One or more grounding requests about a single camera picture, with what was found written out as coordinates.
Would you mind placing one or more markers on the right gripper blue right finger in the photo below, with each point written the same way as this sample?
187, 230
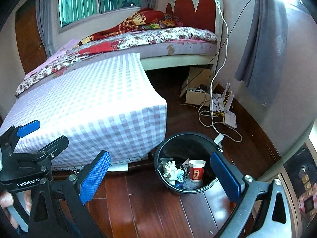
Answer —
229, 176

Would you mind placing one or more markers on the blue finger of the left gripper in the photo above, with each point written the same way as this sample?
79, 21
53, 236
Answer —
28, 128
53, 149

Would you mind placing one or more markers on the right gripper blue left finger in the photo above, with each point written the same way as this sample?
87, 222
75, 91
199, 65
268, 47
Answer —
91, 176

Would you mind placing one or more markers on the red paper cup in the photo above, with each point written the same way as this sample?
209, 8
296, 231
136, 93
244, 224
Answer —
196, 169

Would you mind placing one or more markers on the blue face mask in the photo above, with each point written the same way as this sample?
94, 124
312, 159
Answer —
172, 174

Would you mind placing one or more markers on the clear plastic bag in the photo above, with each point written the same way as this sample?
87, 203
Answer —
192, 185

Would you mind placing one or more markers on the black round trash bin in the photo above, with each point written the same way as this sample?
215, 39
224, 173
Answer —
181, 148

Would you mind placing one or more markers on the person's left hand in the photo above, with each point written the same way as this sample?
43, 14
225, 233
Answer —
7, 201

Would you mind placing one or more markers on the white power strip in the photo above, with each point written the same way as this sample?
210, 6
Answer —
218, 141

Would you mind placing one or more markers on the white wifi router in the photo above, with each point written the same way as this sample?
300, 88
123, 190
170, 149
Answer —
229, 118

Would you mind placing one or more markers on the brown wooden door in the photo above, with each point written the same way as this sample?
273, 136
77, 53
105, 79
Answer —
30, 47

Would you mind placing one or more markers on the pink checkered tablecloth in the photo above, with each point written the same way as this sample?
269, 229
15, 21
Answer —
105, 106

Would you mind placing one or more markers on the cardboard box under bed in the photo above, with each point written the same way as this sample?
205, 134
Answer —
196, 88

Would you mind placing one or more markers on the gray window curtain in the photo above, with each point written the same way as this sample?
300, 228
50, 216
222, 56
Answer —
44, 10

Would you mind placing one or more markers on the bed with floral cover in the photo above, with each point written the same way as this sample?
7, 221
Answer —
148, 43

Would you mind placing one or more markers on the red patterned blanket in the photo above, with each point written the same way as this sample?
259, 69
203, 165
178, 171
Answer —
144, 19

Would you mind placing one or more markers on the red heart headboard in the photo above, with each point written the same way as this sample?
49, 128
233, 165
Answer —
200, 14

